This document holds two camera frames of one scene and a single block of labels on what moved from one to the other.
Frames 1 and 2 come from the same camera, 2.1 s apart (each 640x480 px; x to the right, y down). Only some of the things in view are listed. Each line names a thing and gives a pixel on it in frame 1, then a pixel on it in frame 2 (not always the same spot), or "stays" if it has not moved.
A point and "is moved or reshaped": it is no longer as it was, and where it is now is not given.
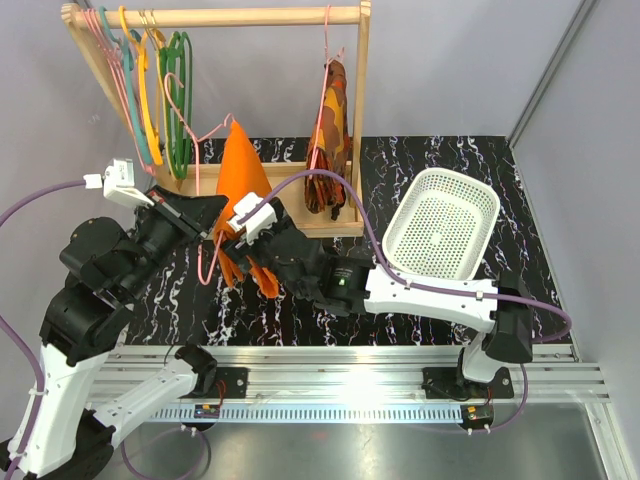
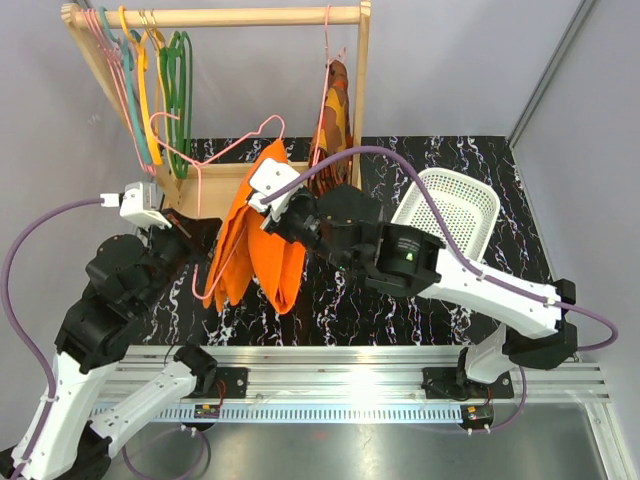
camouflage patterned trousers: [329, 144] stays
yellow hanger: [147, 109] stays
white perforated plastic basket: [443, 226] stays
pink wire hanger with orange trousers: [196, 139] → [267, 126]
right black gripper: [241, 250] → [281, 226]
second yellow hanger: [158, 39] stays
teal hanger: [126, 43] stays
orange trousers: [240, 176] is moved or reshaped
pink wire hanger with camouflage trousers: [329, 60] stays
